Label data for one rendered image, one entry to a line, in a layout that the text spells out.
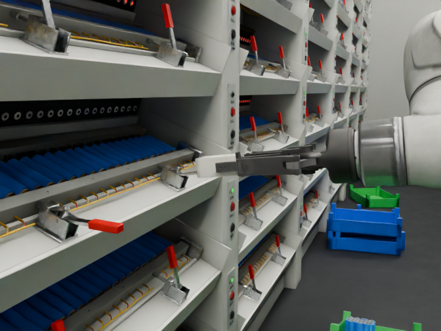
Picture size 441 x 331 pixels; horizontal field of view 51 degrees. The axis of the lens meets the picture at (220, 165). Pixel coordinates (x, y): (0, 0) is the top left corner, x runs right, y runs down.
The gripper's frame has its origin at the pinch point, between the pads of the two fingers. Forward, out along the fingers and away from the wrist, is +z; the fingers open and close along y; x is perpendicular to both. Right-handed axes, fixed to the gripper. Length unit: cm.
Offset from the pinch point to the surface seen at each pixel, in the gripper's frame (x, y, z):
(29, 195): 1.6, -27.1, 11.1
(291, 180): -17, 86, 11
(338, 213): -45, 152, 6
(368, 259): -58, 126, -8
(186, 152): 1.6, 11.3, 11.0
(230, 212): -12.0, 20.0, 7.4
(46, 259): -4.2, -30.8, 6.6
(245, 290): -39, 44, 16
